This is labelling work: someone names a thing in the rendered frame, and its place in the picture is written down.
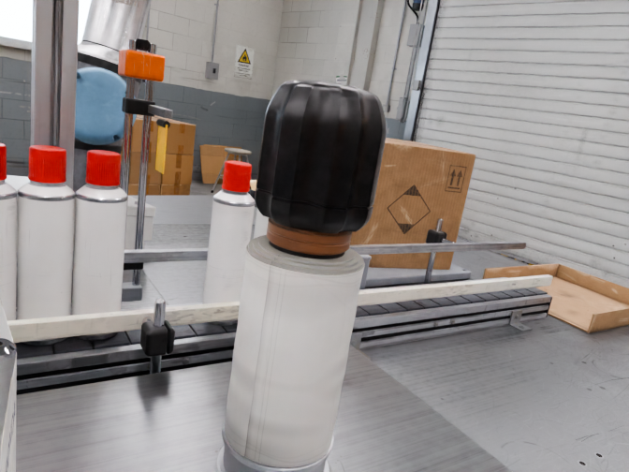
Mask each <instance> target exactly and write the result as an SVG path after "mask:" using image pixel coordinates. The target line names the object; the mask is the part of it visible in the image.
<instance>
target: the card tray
mask: <svg viewBox="0 0 629 472"><path fill-rule="evenodd" d="M546 274H548V275H551V276H553V277H552V281H551V284H550V286H545V287H537V288H538V289H541V290H543V291H546V292H547V293H548V295H550V296H551V297H552V301H551V304H550V308H549V313H548V315H549V316H551V317H555V318H557V319H559V320H560V321H562V322H565V323H567V324H569V325H571V326H573V327H576V328H578V329H580V330H582V331H584V332H587V333H592V332H600V331H604V330H609V329H613V328H618V327H622V326H626V325H629V288H626V287H623V286H620V285H617V284H615V283H612V282H609V281H607V280H604V279H601V278H599V277H596V276H593V275H590V274H587V273H584V272H581V271H578V270H575V269H573V268H570V267H567V266H564V265H562V264H560V263H556V264H542V265H527V266H513V267H499V268H485V271H484V274H483V278H482V279H489V278H500V277H507V278H513V277H523V276H535V275H546Z"/></svg>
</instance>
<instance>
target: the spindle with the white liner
mask: <svg viewBox="0 0 629 472"><path fill-rule="evenodd" d="M386 136H387V122H386V117H385V114H384V110H383V106H382V103H381V101H380V99H379V98H378V96H377V95H375V94H373V93H371V92H368V91H365V90H362V89H359V88H357V87H354V86H350V85H345V84H340V83H335V82H328V81H314V80H293V81H286V82H284V83H283V84H281V85H280V87H279V88H278V89H277V91H276V92H275V94H274V95H273V97H272V99H271V101H270V103H269V105H268V107H267V110H266V113H265V118H264V125H263V133H262V141H261V148H260V156H259V163H258V171H257V178H256V192H255V201H256V207H257V209H258V210H259V211H260V213H261V214H262V215H263V216H267V217H268V218H269V220H268V228H267V234H266V235H262V236H259V237H257V238H254V239H253V240H251V241H250V242H249V244H247V246H246V257H245V267H244V276H243V282H242V288H241V298H240V308H239V317H238V327H237V332H236V338H235V344H234V350H233V359H232V371H231V377H230V383H229V389H228V395H227V413H226V418H225V421H224V424H223V430H222V437H223V441H224V443H225V445H224V446H223V447H222V448H221V450H220V452H219V454H218V458H217V466H216V469H217V472H329V464H328V461H327V459H328V457H329V455H330V454H331V451H332V447H333V442H334V436H333V430H334V426H335V422H336V419H337V414H338V407H339V401H340V395H341V389H342V385H343V381H344V373H345V368H346V363H347V357H348V350H349V343H350V339H351V334H352V331H353V326H354V321H355V316H356V312H357V304H358V293H359V288H360V283H361V278H362V274H363V270H364V266H365V263H364V261H363V258H362V256H361V255H360V254H358V253H357V252H356V251H354V250H353V249H351V248H349V247H350V242H351V241H350V240H351V236H352V231H358V230H360V229H362V228H363V227H364V226H365V225H366V224H367V223H368V222H369V220H370V218H371V216H372V213H373V204H374V199H375V193H376V188H377V184H378V178H379V173H380V168H381V163H382V157H383V152H384V147H385V142H386Z"/></svg>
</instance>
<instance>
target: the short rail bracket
mask: <svg viewBox="0 0 629 472"><path fill-rule="evenodd" d="M166 304H167V302H166V300H165V299H164V298H157V299H156V300H155V301H154V321H146V322H143V323H142V325H141V333H140V345H141V347H142V349H143V351H144V353H145V354H146V356H148V357H150V369H149V374H155V373H160V371H161V360H162V355H165V354H166V353H168V354H170V353H172V352H173V349H174V340H175V330H174V329H173V327H172V326H171V324H170V323H169V322H168V321H167V320H165V315H166Z"/></svg>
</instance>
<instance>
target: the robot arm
mask: <svg viewBox="0 0 629 472"><path fill-rule="evenodd" d="M151 1H152V0H91V4H90V7H89V11H88V15H87V20H86V24H85V27H84V31H83V36H82V40H81V43H80V44H78V62H77V89H76V116H75V143H74V171H73V191H74V192H75V194H76V191H78V190H79V189H80V188H81V187H83V186H84V185H86V184H87V183H86V182H85V179H86V162H87V152H88V151H90V150H104V151H112V152H115V153H118V154H121V151H122V144H123V137H124V112H123V111H122V106H123V97H125V91H126V76H120V75H119V74H118V65H119V51H120V50H128V41H129V39H133V40H136V39H137V38H139V39H142V35H143V31H144V27H145V23H146V20H147V16H148V12H149V8H150V4H151ZM141 80H142V79H137V78H136V79H135V94H134V98H138V94H139V88H140V83H141Z"/></svg>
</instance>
